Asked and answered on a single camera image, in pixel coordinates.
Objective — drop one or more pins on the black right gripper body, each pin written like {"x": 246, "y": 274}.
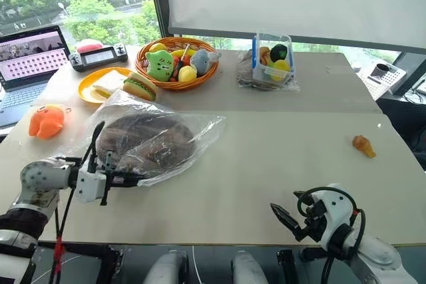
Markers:
{"x": 311, "y": 227}

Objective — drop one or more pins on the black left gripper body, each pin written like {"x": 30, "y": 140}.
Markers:
{"x": 107, "y": 177}

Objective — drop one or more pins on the clear plastic bag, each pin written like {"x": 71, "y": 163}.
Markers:
{"x": 206, "y": 124}
{"x": 244, "y": 78}

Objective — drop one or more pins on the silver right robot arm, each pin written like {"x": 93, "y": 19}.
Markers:
{"x": 376, "y": 254}

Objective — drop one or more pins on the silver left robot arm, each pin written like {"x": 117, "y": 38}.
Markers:
{"x": 36, "y": 177}

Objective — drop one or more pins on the grey rounded robot leg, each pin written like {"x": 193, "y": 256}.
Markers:
{"x": 166, "y": 269}
{"x": 248, "y": 269}

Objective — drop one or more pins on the croissant toy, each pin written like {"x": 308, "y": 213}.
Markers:
{"x": 363, "y": 146}

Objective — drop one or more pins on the orange plush toy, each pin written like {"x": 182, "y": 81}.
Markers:
{"x": 46, "y": 122}

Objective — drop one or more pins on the hamburger toy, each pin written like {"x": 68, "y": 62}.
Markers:
{"x": 140, "y": 86}

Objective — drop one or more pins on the yellow plate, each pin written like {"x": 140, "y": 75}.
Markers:
{"x": 87, "y": 88}

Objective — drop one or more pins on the white toast toy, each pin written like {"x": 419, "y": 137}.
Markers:
{"x": 111, "y": 81}

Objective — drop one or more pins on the green cat plush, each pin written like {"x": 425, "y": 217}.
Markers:
{"x": 160, "y": 66}

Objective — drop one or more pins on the red toy vegetable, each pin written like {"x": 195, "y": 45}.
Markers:
{"x": 176, "y": 71}

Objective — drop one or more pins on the orange woven basket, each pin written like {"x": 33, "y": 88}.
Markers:
{"x": 199, "y": 82}

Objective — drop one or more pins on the yellow round fruit toy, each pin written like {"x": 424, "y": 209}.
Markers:
{"x": 187, "y": 74}

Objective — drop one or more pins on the black remote controller with screen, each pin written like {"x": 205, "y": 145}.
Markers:
{"x": 98, "y": 58}

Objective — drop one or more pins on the black chair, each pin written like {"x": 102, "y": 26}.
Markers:
{"x": 402, "y": 121}

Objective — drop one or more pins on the yellow lemon toy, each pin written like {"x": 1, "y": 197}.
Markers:
{"x": 157, "y": 47}

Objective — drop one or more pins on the red and white plush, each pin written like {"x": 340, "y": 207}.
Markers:
{"x": 89, "y": 45}

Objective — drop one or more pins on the yellow banana toy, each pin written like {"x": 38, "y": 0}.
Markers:
{"x": 184, "y": 53}

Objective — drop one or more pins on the white desk phone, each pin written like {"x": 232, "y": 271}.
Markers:
{"x": 382, "y": 84}

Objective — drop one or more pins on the grey shark plush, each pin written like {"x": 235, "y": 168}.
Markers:
{"x": 201, "y": 61}

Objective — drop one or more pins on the clear box with blue latches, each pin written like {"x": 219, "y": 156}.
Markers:
{"x": 258, "y": 61}

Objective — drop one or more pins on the green and black toy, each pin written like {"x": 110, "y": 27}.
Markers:
{"x": 279, "y": 53}

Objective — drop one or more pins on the open laptop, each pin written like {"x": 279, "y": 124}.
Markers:
{"x": 23, "y": 61}

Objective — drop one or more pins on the brown bread toy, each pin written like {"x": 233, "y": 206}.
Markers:
{"x": 264, "y": 55}

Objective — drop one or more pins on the black cup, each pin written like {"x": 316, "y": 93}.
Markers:
{"x": 378, "y": 72}

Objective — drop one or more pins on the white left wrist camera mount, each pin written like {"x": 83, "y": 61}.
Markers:
{"x": 90, "y": 186}

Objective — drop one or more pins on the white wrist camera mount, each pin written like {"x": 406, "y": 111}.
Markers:
{"x": 90, "y": 186}
{"x": 336, "y": 204}

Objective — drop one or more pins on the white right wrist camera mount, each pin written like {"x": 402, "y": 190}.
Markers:
{"x": 336, "y": 204}

